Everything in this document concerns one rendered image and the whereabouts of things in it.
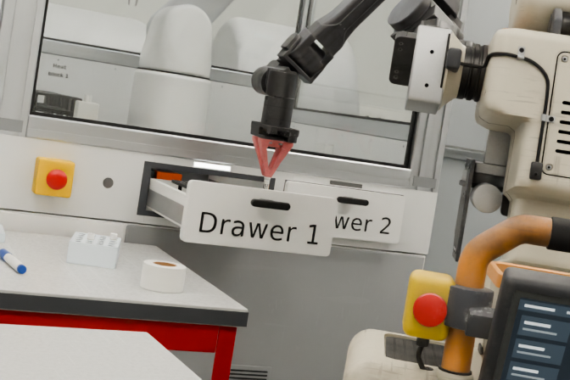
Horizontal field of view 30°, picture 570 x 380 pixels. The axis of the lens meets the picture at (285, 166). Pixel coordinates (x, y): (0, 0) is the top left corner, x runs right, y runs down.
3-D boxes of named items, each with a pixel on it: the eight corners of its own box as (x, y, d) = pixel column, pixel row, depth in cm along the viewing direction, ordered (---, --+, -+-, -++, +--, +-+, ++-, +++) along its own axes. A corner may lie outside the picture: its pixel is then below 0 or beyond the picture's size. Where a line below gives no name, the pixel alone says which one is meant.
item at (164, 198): (319, 246, 198) (324, 215, 197) (188, 232, 188) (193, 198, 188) (248, 215, 235) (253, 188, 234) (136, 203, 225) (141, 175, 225)
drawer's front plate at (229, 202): (329, 257, 197) (338, 198, 196) (181, 241, 186) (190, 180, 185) (326, 255, 198) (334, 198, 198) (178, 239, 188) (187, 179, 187)
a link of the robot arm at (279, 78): (276, 64, 197) (304, 69, 199) (264, 63, 203) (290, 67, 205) (270, 101, 197) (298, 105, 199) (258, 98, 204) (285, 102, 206)
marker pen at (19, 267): (26, 275, 163) (28, 265, 163) (16, 274, 162) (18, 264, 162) (7, 258, 175) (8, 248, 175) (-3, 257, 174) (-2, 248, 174)
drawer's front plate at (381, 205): (398, 244, 238) (406, 196, 238) (280, 231, 227) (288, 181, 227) (394, 243, 240) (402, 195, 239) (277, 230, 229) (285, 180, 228)
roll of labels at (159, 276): (132, 282, 171) (136, 258, 170) (170, 284, 174) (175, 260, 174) (150, 292, 165) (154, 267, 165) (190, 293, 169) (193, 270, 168)
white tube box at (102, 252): (114, 269, 181) (118, 247, 181) (65, 262, 180) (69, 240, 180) (118, 258, 193) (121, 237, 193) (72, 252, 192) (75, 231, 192)
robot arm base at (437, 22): (395, 34, 155) (477, 47, 154) (399, 7, 162) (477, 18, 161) (388, 84, 161) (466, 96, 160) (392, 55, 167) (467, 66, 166)
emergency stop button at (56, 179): (66, 191, 204) (69, 170, 204) (45, 188, 203) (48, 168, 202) (64, 189, 207) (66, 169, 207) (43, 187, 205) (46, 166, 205)
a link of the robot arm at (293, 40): (299, 31, 199) (330, 63, 202) (277, 30, 209) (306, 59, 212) (259, 79, 197) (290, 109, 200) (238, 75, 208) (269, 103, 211)
